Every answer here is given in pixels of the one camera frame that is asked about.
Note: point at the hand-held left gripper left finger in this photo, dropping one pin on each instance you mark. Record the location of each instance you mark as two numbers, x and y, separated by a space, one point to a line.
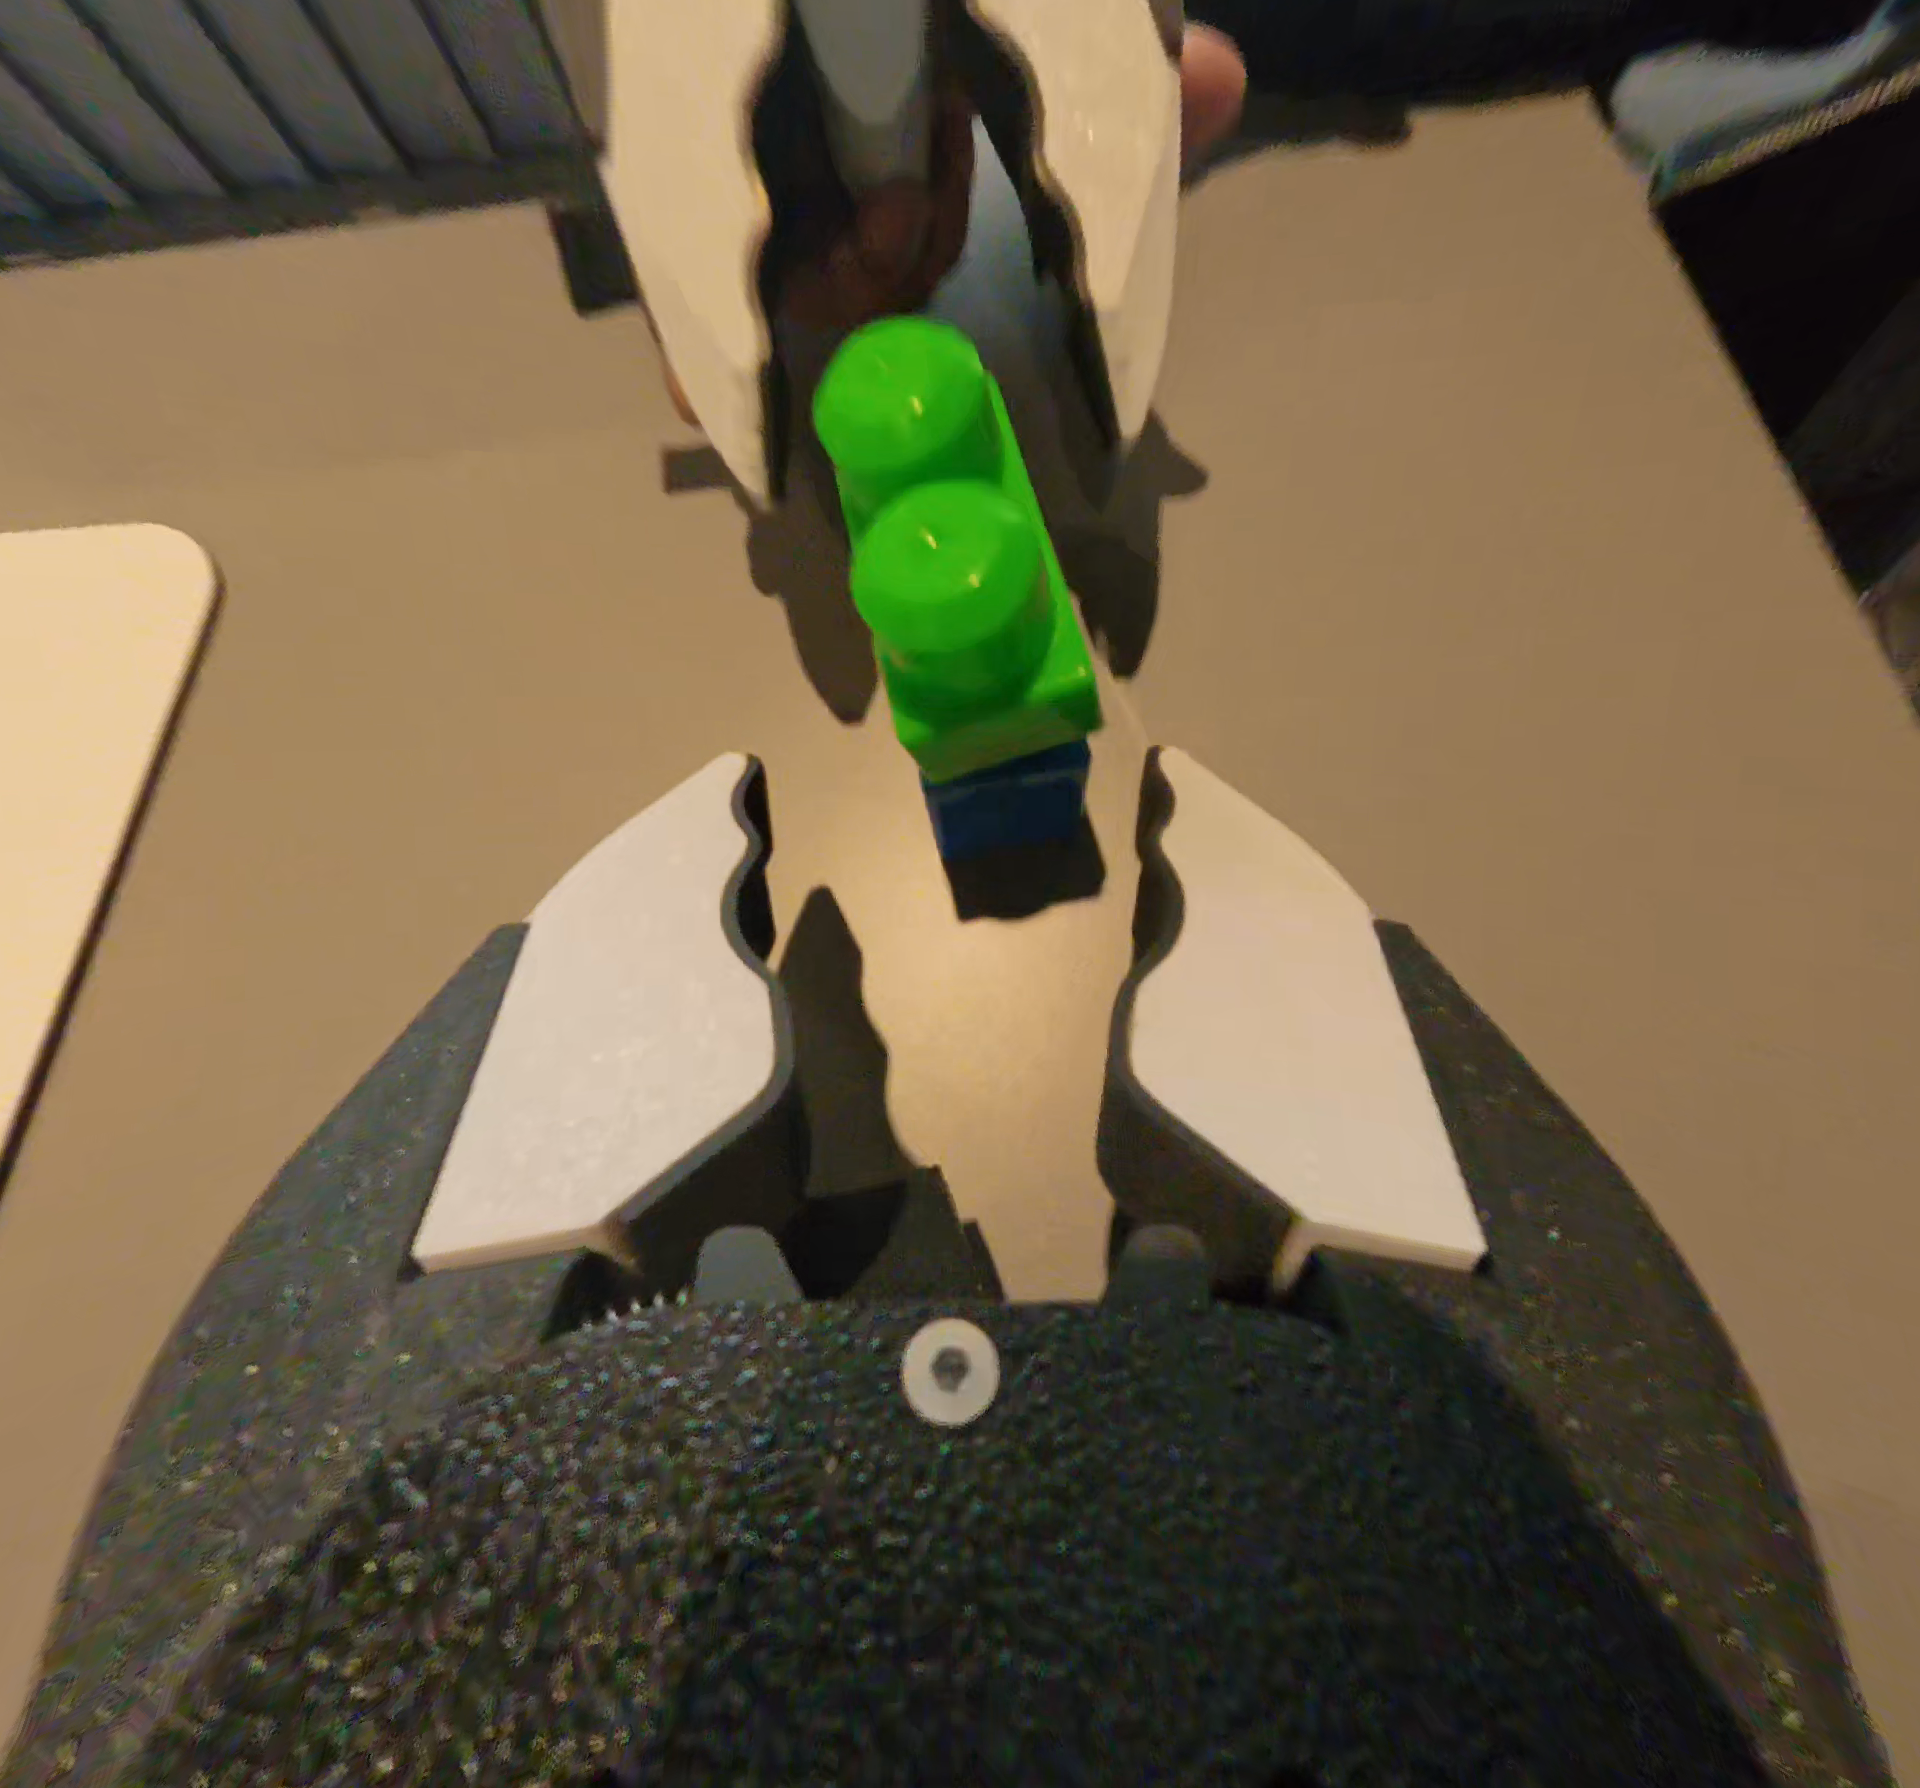
614 1068

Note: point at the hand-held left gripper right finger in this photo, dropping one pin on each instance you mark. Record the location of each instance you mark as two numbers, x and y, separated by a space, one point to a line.
1290 1068

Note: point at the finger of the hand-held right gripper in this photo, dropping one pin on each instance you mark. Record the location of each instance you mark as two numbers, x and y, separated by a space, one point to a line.
1102 123
674 93

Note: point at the light blue mega block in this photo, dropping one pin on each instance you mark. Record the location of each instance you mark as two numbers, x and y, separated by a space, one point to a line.
1005 806

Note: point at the grey plastic bin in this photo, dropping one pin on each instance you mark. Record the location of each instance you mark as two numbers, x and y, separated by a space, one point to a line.
271 33

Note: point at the green two-stud mega block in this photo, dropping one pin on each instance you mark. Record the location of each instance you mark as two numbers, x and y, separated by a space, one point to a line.
960 589

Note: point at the person's navy jacket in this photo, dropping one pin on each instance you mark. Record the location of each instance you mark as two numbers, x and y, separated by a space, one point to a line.
1800 243

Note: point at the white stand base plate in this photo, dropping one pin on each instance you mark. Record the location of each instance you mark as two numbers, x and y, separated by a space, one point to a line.
91 768

